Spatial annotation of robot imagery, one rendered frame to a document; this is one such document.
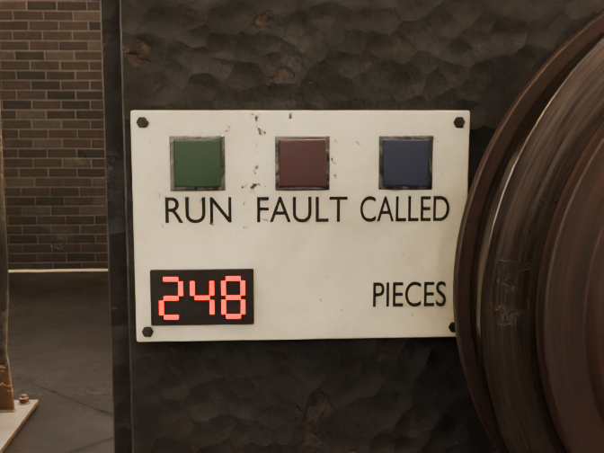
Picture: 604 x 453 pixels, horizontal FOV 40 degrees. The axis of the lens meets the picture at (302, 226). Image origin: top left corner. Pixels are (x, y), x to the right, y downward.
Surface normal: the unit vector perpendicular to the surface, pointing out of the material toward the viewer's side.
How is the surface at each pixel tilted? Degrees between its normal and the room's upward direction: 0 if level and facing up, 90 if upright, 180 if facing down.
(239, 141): 90
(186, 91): 90
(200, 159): 90
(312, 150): 90
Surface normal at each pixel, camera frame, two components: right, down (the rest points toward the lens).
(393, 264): 0.06, 0.14
